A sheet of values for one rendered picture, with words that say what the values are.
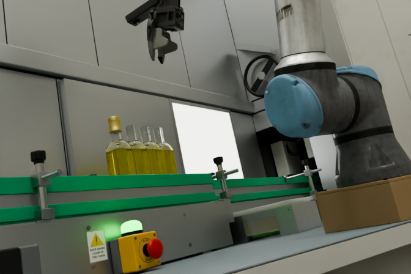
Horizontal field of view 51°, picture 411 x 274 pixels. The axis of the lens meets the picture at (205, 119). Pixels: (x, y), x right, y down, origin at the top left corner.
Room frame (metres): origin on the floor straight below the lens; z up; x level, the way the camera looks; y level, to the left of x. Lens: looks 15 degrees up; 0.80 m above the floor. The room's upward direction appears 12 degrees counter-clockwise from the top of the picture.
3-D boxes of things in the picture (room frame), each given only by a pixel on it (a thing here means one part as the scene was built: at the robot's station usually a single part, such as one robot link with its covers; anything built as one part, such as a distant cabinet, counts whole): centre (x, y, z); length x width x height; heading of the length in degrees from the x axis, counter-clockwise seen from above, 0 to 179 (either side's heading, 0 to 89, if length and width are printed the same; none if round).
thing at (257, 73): (2.06, -0.33, 1.49); 0.21 x 0.05 x 0.21; 56
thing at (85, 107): (1.57, 0.14, 1.15); 0.90 x 0.03 x 0.34; 146
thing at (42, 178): (0.78, 0.31, 0.94); 0.07 x 0.04 x 0.13; 56
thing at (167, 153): (1.31, 0.15, 0.99); 0.06 x 0.06 x 0.21; 57
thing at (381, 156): (0.89, -0.31, 0.88); 0.15 x 0.15 x 0.10
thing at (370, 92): (0.88, -0.30, 1.00); 0.13 x 0.12 x 0.14; 125
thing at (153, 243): (0.89, 0.16, 0.79); 0.04 x 0.03 x 0.04; 146
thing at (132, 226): (0.91, 0.20, 0.84); 0.04 x 0.04 x 0.03
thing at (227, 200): (1.31, 0.02, 0.85); 0.09 x 0.04 x 0.07; 56
